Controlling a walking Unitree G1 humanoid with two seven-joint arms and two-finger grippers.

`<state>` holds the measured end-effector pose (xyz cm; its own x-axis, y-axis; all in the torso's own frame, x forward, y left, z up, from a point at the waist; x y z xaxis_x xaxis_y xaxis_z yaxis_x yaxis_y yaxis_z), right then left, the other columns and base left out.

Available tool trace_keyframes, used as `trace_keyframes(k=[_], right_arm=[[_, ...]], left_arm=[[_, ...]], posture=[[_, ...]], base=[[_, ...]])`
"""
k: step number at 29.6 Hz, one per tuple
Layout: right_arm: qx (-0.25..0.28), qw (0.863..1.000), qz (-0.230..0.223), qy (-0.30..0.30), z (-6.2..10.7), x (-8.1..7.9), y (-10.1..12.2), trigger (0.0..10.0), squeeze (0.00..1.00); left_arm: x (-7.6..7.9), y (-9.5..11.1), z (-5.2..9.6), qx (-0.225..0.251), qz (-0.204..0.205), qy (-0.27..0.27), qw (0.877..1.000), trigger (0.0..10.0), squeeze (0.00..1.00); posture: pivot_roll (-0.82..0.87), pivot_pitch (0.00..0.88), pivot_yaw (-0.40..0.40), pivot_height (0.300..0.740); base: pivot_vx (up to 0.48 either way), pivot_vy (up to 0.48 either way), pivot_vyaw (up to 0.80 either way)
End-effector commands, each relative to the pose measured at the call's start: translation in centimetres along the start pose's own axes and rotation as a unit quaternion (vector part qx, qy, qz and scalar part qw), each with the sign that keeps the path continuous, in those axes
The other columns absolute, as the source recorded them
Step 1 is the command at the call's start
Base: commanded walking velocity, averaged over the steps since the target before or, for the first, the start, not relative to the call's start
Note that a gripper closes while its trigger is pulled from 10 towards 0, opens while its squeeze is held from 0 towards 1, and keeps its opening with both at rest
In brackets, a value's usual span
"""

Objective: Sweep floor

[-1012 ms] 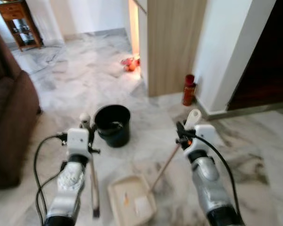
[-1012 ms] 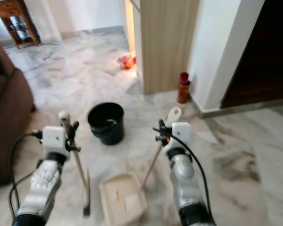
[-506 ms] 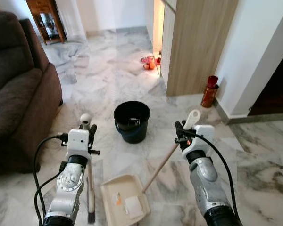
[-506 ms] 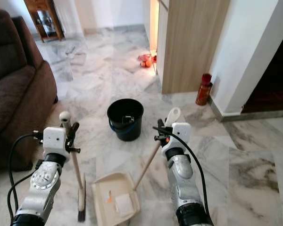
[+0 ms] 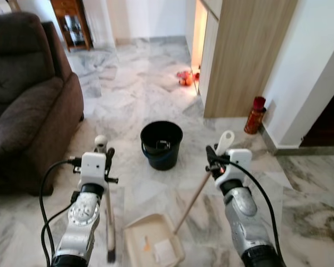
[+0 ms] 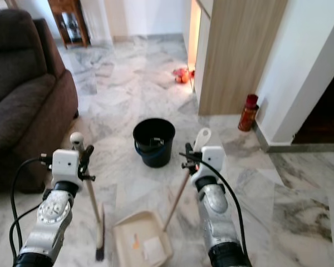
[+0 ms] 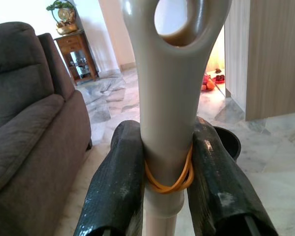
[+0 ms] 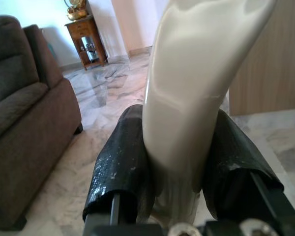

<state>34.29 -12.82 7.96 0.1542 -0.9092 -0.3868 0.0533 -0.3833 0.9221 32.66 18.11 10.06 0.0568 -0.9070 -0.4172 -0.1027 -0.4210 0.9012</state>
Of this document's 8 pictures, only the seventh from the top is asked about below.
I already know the golden ornament with green plant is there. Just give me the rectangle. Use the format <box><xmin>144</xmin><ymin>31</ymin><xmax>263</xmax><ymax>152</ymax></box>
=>
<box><xmin>46</xmin><ymin>0</ymin><xmax>79</xmax><ymax>35</ymax></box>

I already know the grey fabric sofa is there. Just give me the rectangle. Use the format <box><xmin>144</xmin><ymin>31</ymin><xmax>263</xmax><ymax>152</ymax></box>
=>
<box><xmin>0</xmin><ymin>21</ymin><xmax>93</xmax><ymax>236</ymax></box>

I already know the brown wooden cabinet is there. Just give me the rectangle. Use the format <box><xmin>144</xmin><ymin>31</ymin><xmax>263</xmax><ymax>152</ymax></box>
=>
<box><xmin>53</xmin><ymin>29</ymin><xmax>100</xmax><ymax>86</ymax></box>

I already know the beige long-handled broom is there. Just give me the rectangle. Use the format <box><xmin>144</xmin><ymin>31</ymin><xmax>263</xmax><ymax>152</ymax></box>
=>
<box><xmin>121</xmin><ymin>0</ymin><xmax>233</xmax><ymax>236</ymax></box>

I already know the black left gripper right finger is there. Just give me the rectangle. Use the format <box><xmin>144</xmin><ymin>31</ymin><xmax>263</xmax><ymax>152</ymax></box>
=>
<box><xmin>187</xmin><ymin>116</ymin><xmax>279</xmax><ymax>236</ymax></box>

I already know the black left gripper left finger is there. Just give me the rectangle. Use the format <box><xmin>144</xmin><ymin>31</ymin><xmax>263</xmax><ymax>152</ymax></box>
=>
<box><xmin>73</xmin><ymin>119</ymin><xmax>146</xmax><ymax>236</ymax></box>

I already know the black plastic bucket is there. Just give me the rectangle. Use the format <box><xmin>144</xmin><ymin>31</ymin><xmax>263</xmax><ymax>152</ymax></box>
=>
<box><xmin>212</xmin><ymin>126</ymin><xmax>242</xmax><ymax>162</ymax></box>

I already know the light wood partition panel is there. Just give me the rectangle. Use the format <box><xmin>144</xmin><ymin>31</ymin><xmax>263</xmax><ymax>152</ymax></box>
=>
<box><xmin>223</xmin><ymin>0</ymin><xmax>295</xmax><ymax>121</ymax></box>

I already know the orange and red fruit pile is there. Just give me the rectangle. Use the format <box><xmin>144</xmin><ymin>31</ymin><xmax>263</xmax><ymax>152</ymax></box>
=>
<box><xmin>201</xmin><ymin>68</ymin><xmax>226</xmax><ymax>92</ymax></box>

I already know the orange rubber band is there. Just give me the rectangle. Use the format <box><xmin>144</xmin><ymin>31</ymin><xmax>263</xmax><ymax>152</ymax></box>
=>
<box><xmin>144</xmin><ymin>144</ymin><xmax>195</xmax><ymax>195</ymax></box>

